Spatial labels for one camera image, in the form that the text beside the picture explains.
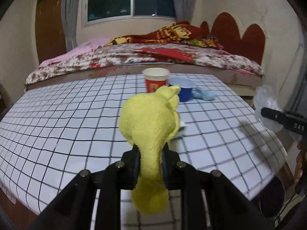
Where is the clear plastic bag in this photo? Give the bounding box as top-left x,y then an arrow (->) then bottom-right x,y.
254,85 -> 285,133

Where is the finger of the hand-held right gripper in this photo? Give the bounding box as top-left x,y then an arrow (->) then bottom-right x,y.
261,107 -> 286,125

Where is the floral bedsheet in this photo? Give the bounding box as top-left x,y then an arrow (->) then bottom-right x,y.
24,44 -> 266,85

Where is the bed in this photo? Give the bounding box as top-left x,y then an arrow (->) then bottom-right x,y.
23,44 -> 267,92

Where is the brown wooden door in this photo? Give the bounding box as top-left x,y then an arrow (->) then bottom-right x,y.
35,0 -> 67,65

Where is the yellow cloth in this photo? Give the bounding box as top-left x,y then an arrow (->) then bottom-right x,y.
118,85 -> 182,215

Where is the red paper cup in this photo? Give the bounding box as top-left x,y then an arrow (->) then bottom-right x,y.
142,68 -> 170,94

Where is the pink cloth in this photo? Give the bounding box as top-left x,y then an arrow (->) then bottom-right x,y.
38,36 -> 112,68

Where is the dark blue bowl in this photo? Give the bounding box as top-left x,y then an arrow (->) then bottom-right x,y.
168,77 -> 195,102

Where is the red scalloped headboard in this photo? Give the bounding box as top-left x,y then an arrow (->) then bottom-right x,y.
200,12 -> 266,66

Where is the light blue cloth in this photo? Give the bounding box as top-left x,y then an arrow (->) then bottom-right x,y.
192,87 -> 215,101

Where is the red patterned blanket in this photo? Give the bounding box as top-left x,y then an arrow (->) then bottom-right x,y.
104,21 -> 210,46

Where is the colourful printed cloth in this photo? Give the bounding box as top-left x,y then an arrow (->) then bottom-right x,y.
187,37 -> 224,51

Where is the person's right hand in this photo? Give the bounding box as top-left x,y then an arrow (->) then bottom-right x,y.
295,140 -> 307,181

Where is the window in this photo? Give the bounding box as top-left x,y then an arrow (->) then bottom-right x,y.
82,0 -> 179,27

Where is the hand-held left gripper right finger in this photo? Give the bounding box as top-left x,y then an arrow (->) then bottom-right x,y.
162,147 -> 276,230

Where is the grey curtain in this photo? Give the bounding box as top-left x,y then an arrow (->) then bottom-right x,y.
171,0 -> 200,26
62,0 -> 82,51

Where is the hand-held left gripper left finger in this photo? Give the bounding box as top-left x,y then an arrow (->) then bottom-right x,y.
30,146 -> 141,230

